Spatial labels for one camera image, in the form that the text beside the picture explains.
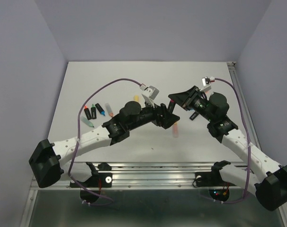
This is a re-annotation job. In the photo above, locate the grey highlighter orange cap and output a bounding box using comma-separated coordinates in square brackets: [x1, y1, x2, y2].
[105, 103, 114, 118]

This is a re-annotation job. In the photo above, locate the black highlighter orange tip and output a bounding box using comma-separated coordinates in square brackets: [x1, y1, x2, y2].
[84, 106, 92, 120]

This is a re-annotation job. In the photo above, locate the aluminium front rail frame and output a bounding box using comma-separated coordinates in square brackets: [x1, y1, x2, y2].
[20, 162, 286, 227]

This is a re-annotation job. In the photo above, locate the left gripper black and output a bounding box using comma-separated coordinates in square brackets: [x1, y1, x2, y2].
[127, 97, 179, 131]

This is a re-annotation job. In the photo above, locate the aluminium right rail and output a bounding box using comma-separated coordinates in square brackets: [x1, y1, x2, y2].
[227, 61, 261, 150]

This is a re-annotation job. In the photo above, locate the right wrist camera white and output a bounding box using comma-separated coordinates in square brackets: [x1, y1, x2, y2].
[200, 77, 215, 93]

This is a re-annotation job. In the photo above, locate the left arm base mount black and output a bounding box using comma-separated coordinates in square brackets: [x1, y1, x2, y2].
[72, 162, 113, 188]

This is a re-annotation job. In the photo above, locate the pastel green highlighter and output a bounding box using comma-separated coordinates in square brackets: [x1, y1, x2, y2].
[81, 116, 94, 128]

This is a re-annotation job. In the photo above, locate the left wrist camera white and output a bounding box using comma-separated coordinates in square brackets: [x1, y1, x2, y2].
[140, 84, 159, 108]

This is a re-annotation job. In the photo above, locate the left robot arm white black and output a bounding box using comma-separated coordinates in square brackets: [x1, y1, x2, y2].
[29, 101, 180, 188]

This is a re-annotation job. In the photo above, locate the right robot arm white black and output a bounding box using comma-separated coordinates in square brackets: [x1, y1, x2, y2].
[168, 86, 287, 211]

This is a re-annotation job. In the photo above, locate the black highlighter purple cap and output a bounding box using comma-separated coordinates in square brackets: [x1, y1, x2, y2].
[189, 112, 199, 121]

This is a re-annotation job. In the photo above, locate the black highlighter pink cap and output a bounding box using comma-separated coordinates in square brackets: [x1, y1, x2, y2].
[167, 99, 175, 113]

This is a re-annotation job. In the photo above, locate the pastel pink highlighter orange cap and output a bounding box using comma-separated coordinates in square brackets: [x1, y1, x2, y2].
[172, 122, 179, 138]

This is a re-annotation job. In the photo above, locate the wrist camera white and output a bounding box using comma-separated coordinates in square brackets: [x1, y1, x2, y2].
[200, 77, 215, 93]
[140, 84, 159, 108]

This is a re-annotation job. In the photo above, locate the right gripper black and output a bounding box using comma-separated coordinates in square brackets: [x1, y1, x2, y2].
[168, 85, 215, 122]

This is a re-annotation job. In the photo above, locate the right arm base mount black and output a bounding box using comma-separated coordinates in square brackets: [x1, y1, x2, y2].
[192, 171, 235, 188]

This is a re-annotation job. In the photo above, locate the black highlighter blue cap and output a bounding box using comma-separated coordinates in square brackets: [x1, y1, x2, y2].
[95, 103, 105, 116]

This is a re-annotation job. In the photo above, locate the black highlighter green cap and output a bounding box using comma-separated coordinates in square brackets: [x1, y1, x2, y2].
[91, 104, 97, 120]

